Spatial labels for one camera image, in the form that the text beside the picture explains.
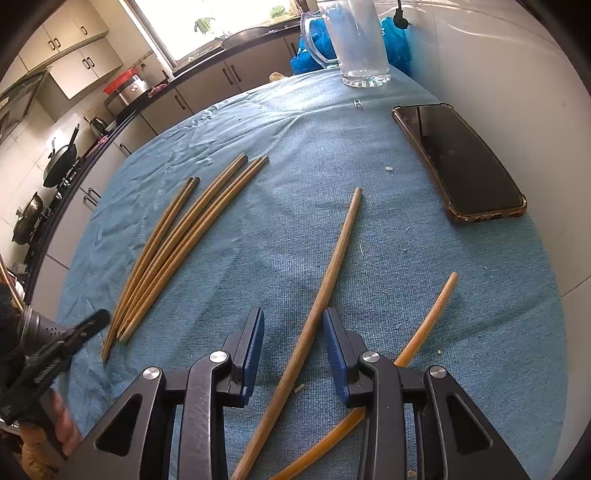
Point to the clear glass pitcher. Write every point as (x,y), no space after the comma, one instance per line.
(360,46)

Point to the blue plastic bag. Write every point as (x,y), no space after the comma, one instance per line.
(398,46)

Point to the pale yellow chopstick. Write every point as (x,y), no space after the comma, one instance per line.
(429,318)

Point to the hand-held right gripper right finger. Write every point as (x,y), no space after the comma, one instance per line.
(331,341)

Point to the small green plant pot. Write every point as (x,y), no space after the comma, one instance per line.
(277,10)

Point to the person's left hand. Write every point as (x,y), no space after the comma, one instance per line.
(62,417)

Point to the blue tablecloth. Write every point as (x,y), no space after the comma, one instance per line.
(277,138)

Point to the dark cooking pot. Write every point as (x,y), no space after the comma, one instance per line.
(27,217)

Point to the dark frying pan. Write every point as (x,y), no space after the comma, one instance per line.
(244,36)

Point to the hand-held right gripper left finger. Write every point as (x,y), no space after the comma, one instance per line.
(256,341)

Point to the steel kettle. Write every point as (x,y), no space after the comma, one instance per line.
(98,125)

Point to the kitchen window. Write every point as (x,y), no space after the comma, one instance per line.
(194,18)

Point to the small yellow object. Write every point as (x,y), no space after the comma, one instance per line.
(276,76)

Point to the pink cloth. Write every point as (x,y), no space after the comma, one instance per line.
(157,88)

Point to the beige wall cabinets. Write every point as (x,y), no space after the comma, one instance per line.
(78,50)

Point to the range hood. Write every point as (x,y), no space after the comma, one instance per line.
(21,106)

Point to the dark brown wooden chopstick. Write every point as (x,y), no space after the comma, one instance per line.
(323,290)

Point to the black wok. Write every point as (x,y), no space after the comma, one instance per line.
(60,161)

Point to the grey base cabinets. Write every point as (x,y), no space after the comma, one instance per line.
(203,87)

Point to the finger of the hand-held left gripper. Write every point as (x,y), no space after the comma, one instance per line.
(85,325)

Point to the steel pot with red lid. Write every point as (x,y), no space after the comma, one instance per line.
(127,94)

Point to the dark utensil holder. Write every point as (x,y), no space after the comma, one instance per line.
(299,4)

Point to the black kitchen countertop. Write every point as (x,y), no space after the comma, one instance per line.
(138,108)

